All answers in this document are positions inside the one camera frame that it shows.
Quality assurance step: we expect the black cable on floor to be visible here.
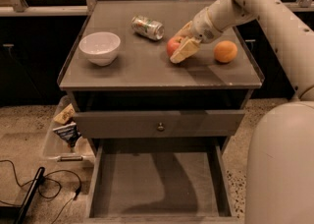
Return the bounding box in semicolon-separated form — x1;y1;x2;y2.
0;159;83;224

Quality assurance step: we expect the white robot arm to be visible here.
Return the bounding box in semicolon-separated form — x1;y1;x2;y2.
169;0;314;224

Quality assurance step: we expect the round brass drawer knob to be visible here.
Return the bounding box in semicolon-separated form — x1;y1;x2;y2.
157;123;165;132

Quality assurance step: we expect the grey wooden drawer cabinet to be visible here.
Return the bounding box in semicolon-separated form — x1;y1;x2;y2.
57;0;265;224

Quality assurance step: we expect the black bar device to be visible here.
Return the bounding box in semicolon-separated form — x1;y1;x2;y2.
14;167;45;224

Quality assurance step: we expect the white ceramic bowl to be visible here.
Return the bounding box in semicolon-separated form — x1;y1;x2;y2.
78;31;121;66

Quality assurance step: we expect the dark blue snack bag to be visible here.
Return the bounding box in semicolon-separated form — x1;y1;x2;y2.
53;122;81;147

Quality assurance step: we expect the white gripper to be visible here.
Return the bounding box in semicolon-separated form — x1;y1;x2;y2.
169;7;222;64

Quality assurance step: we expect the orange fruit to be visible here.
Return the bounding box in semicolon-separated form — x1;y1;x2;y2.
214;40;237;64

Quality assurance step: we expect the tan snack packet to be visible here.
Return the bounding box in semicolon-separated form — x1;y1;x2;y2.
53;104;75;125

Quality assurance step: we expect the red apple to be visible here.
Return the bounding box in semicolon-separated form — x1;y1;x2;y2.
166;36;183;57

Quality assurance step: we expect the crushed green soda can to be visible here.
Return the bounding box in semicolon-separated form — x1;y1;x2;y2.
131;16;164;41

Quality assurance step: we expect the clear plastic storage bin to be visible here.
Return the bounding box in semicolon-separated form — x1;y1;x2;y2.
40;94;96;163

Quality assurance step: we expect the grey open middle drawer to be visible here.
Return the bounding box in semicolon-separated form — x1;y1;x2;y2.
85;143;240;224

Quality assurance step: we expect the grey top drawer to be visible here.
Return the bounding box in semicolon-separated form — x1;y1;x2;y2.
74;110;244;139

